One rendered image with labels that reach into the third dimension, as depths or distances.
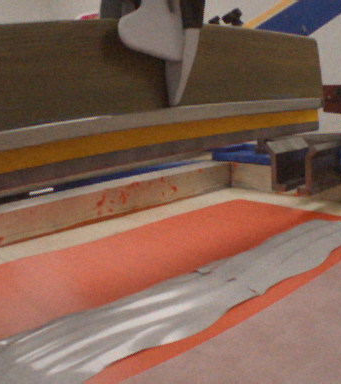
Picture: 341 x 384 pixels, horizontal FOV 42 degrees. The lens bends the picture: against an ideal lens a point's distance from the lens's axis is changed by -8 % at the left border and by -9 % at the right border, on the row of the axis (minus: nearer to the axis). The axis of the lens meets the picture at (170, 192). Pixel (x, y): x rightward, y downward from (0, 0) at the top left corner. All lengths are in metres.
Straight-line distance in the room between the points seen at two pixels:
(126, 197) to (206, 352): 0.32
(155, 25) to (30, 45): 0.08
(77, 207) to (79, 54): 0.25
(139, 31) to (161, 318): 0.17
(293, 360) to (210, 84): 0.21
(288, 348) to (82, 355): 0.11
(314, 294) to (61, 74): 0.21
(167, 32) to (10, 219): 0.26
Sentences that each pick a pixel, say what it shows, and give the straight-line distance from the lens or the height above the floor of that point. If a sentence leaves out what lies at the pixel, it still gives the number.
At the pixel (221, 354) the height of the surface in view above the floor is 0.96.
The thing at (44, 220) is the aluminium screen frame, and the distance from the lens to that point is 0.49.
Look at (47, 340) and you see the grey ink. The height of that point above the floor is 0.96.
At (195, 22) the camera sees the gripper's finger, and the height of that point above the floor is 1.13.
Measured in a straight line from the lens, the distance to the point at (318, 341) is 0.26.
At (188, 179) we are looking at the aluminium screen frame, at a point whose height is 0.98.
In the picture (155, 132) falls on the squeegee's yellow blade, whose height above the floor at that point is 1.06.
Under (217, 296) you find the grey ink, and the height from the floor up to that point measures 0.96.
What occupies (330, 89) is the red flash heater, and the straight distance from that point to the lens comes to 1.45.
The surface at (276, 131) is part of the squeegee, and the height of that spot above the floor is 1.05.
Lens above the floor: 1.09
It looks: 12 degrees down
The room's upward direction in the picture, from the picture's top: 4 degrees counter-clockwise
